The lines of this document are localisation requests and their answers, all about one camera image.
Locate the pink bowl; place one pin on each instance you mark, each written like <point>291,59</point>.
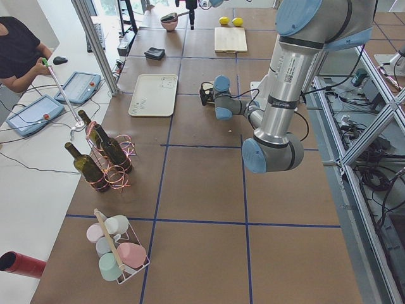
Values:
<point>169,21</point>

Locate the near teach pendant tablet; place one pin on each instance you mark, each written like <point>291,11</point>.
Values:
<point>35,116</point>

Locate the far teach pendant tablet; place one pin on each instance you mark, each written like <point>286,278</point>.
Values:
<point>81,86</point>

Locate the aluminium frame post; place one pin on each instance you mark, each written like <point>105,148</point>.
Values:
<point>85,19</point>

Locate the white wire cup rack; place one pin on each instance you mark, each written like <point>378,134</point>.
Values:
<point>114,241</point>

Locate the cream bear tray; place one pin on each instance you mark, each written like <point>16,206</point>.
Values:
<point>154,95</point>

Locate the red cylinder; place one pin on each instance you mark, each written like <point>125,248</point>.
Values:
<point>17,263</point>

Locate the middle dark wine bottle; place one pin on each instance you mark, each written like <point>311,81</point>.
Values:
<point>113,150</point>

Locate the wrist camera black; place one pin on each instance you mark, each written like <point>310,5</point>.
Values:
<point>206,96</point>

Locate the mint green cup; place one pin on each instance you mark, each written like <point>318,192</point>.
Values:
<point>109,268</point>

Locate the white round plate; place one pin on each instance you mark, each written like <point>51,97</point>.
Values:
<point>206,88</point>

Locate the yellow lemon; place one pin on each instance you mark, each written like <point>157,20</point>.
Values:
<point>224,20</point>
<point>237,22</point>

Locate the green wine bottle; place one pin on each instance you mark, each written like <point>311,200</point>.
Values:
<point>92,174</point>
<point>87,122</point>

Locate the salmon pink cup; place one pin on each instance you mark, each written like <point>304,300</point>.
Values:
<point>131,254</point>

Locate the third robot base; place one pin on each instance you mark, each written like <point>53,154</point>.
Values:
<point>391,64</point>

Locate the copper wire bottle rack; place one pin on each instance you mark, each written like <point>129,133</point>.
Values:
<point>116,175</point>

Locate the white cup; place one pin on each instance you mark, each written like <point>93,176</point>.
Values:
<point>117,224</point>

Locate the black computer mouse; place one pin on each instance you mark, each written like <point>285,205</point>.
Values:
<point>59,60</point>

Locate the teach pendant tablet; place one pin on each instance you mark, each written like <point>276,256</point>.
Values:
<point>81,86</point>
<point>35,116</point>

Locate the grey folded cloth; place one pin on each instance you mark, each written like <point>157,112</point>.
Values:
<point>154,53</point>

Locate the lilac pink cup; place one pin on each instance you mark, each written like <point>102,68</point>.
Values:
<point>94,233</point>

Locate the person in black shirt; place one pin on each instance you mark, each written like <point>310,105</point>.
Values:
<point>21,55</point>

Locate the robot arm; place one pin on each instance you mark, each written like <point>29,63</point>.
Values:
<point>304,29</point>
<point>214,3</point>

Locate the front green wine bottle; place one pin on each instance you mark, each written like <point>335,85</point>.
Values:
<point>92,174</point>

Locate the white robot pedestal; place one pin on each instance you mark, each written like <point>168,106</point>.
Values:
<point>257,87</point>

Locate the grey cup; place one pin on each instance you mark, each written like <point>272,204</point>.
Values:
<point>102,247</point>

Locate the rear green wine bottle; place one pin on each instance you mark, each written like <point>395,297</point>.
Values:
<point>87,122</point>

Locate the right yellow lemon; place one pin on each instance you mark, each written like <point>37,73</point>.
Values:
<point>237,22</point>

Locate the left yellow lemon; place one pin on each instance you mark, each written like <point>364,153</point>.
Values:
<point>224,20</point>

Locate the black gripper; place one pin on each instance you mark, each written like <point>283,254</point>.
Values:
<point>191,9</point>

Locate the wooden cutting board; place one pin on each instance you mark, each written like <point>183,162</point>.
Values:
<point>230,40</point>

